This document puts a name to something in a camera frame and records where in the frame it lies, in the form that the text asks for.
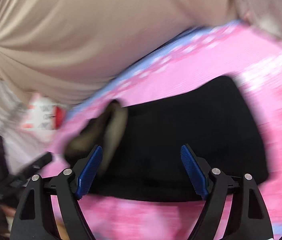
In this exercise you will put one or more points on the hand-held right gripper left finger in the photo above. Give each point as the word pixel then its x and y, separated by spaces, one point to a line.
pixel 89 172

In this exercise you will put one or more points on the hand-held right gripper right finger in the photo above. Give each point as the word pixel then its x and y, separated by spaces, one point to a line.
pixel 194 172

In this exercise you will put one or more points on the black pants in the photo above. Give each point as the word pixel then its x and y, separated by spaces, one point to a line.
pixel 168 130

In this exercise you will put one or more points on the tan garment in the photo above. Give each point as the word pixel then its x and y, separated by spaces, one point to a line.
pixel 93 132

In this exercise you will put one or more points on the cat face pillow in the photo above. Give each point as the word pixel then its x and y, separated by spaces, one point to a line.
pixel 37 110

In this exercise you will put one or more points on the pink rose print bedsheet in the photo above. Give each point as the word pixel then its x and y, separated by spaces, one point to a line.
pixel 180 62

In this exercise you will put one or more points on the beige blanket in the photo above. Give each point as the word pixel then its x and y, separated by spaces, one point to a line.
pixel 81 30

